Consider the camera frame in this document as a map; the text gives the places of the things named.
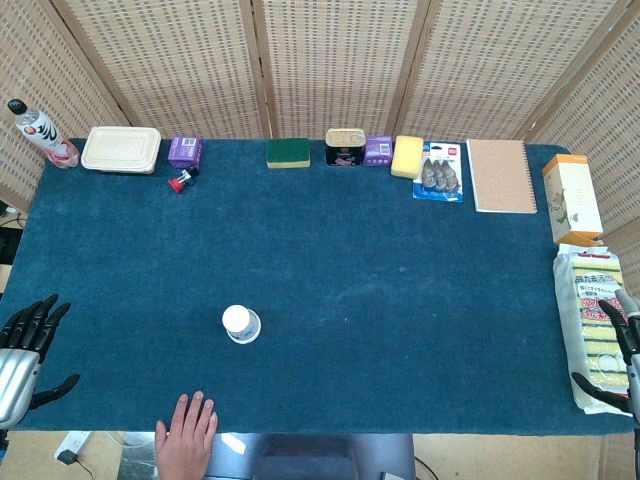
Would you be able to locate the brown spiral notebook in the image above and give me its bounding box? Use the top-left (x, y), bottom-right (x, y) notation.
top-left (465, 138), bottom-right (539, 215)

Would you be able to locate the purple small carton box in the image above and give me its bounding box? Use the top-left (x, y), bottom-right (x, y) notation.
top-left (363, 133), bottom-right (397, 168)
top-left (167, 136), bottom-right (204, 169)

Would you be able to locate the black luncheon meat can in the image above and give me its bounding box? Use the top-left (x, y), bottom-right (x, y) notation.
top-left (324, 128), bottom-right (368, 167)

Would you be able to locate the blister pack of hooks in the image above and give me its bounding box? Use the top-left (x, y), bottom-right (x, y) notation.
top-left (412, 140), bottom-right (464, 204)

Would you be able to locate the green and yellow sponge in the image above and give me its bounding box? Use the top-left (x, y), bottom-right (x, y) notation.
top-left (265, 137), bottom-right (311, 170)

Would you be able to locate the plain yellow sponge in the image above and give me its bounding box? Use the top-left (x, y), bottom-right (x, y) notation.
top-left (390, 134), bottom-right (425, 180)

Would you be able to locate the red emergency push button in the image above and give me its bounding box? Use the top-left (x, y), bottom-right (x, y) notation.
top-left (169, 167), bottom-right (201, 194)

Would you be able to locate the white power strip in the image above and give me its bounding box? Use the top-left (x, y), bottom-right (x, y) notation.
top-left (53, 430), bottom-right (95, 466)

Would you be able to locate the bare human hand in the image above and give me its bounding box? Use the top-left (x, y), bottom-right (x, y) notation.
top-left (154, 390), bottom-right (220, 480)

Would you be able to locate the clear plastic drink bottle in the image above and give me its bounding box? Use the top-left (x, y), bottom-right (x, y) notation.
top-left (7, 98), bottom-right (81, 170)

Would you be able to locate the beige lidded takeaway container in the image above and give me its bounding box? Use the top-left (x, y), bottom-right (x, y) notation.
top-left (80, 126), bottom-right (163, 175)

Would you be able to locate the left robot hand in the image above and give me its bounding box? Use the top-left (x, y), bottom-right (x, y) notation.
top-left (0, 293), bottom-right (81, 430)

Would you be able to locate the woven bamboo screen panel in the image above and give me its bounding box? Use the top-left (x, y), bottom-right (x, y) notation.
top-left (249, 0), bottom-right (441, 141)
top-left (49, 0), bottom-right (274, 140)
top-left (519, 19), bottom-right (640, 281)
top-left (0, 0), bottom-right (132, 211)
top-left (394, 0), bottom-right (636, 147)

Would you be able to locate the blue carpet mat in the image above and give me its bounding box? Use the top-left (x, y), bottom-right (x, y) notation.
top-left (0, 137), bottom-right (636, 436)

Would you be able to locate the packaged yellow sponge multipack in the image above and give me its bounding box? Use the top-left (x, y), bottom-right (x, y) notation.
top-left (552, 243), bottom-right (634, 416)

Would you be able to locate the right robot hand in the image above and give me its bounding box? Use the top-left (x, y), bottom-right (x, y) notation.
top-left (571, 288), bottom-right (640, 419)

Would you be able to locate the white cup blue flower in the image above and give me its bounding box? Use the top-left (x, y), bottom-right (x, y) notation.
top-left (221, 304), bottom-right (263, 345)

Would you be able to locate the orange and white carton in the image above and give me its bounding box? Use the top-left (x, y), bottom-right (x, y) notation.
top-left (542, 153), bottom-right (605, 246)

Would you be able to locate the dark robot torso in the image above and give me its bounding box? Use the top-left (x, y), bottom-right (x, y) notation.
top-left (203, 432), bottom-right (417, 480)

